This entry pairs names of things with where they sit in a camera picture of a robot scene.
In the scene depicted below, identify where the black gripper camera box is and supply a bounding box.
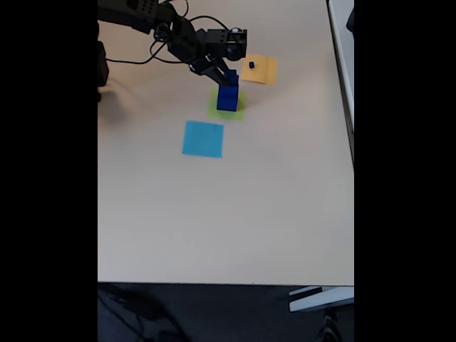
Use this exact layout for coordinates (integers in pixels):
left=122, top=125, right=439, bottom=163
left=205, top=27, right=248, bottom=62

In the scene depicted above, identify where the white neighbouring table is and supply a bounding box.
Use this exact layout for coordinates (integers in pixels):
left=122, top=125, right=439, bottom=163
left=326, top=0, right=355, bottom=168

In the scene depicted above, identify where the white table foot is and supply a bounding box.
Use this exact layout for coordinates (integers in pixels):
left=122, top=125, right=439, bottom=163
left=288, top=285, right=355, bottom=313

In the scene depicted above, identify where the yellow paper square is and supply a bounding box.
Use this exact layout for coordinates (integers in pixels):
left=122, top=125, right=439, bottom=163
left=240, top=53, right=279, bottom=86

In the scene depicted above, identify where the large blue cube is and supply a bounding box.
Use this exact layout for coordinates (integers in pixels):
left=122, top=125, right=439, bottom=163
left=216, top=83, right=239, bottom=113

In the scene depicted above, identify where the green paper square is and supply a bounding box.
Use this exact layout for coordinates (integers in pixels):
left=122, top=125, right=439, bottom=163
left=207, top=87, right=247, bottom=123

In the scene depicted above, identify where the light blue paper square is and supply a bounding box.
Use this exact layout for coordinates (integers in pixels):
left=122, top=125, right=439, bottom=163
left=181, top=120, right=225, bottom=159

